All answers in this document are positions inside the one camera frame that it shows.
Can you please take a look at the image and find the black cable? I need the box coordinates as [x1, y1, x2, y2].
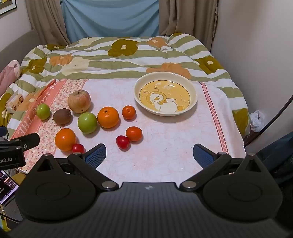
[244, 94, 293, 147]

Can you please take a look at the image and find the red cherry tomato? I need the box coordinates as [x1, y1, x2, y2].
[116, 135, 131, 151]
[72, 144, 86, 154]

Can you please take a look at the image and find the beige curtain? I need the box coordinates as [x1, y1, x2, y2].
[25, 0, 70, 45]
[158, 0, 219, 52]

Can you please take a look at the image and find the large orange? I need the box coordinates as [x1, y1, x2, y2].
[55, 128, 76, 152]
[97, 107, 120, 129]

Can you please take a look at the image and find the cream bowl with duck print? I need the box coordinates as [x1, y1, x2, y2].
[134, 72, 198, 117]

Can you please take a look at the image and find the large green apple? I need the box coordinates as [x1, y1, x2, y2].
[77, 112, 98, 134]

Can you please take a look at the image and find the dark blue cloth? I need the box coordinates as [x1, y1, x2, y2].
[255, 131, 293, 183]

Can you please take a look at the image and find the pink printed cloth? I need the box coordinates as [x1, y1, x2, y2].
[9, 79, 246, 174]

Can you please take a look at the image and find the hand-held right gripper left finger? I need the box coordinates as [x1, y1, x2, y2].
[30, 144, 119, 192]

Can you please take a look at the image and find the white plastic bag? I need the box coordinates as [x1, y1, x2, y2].
[249, 110, 266, 133]

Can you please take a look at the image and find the small mandarin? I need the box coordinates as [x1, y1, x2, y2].
[122, 105, 136, 120]
[126, 126, 143, 142]

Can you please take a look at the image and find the white tissue packet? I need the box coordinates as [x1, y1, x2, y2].
[6, 93, 24, 113]

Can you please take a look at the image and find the brown kiwi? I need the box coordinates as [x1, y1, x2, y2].
[53, 108, 72, 125]

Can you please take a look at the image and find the yellow-red apple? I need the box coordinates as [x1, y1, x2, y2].
[67, 90, 91, 114]

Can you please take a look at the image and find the pink plush pillow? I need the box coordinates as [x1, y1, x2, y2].
[0, 60, 21, 96]

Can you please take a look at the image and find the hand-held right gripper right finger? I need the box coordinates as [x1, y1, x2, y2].
[179, 144, 271, 191]

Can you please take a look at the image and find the framed wall picture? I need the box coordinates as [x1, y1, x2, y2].
[0, 0, 17, 17]

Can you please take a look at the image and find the small green apple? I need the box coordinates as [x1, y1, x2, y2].
[37, 103, 51, 120]

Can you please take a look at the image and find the light blue sheet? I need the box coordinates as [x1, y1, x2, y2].
[61, 0, 160, 43]

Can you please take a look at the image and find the grey bed headboard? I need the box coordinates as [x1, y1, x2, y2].
[0, 30, 39, 67]

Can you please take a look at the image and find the striped floral blanket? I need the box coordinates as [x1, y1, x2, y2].
[0, 33, 251, 138]

